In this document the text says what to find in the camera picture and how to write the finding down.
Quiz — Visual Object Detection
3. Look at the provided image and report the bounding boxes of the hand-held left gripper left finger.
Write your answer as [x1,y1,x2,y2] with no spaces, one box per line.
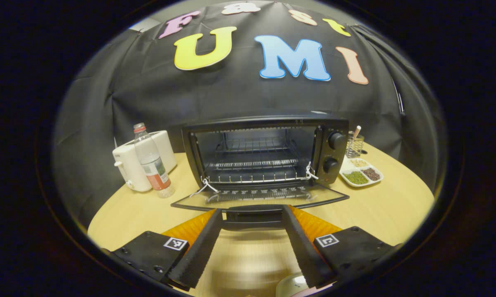
[103,208,224,291]

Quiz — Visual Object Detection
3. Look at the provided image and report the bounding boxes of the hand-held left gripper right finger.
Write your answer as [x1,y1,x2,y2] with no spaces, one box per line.
[282,205,402,289]

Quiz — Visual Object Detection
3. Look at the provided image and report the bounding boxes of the beige baking tray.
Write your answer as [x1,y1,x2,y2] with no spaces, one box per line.
[276,273,335,297]

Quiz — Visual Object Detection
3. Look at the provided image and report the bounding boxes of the black electric oven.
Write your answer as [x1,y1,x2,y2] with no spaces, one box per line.
[171,115,350,231]

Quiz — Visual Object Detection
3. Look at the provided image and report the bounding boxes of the white divided dish of beans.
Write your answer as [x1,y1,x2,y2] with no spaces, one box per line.
[339,158,384,188]

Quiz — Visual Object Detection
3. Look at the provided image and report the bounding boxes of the clear plastic water bottle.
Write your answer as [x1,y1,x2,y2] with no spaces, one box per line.
[133,123,176,199]

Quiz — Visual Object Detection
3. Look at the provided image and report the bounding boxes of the white toaster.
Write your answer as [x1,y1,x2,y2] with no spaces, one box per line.
[113,130,177,193]

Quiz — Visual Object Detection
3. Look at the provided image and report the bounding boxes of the black backdrop cloth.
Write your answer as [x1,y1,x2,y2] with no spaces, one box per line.
[52,2,448,228]

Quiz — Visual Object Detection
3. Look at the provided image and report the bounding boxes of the metal oven wire rack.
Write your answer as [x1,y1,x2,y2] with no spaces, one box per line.
[202,137,312,184]

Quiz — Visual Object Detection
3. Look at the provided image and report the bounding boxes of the wire mesh holder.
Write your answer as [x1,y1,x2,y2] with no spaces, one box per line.
[346,132,364,159]

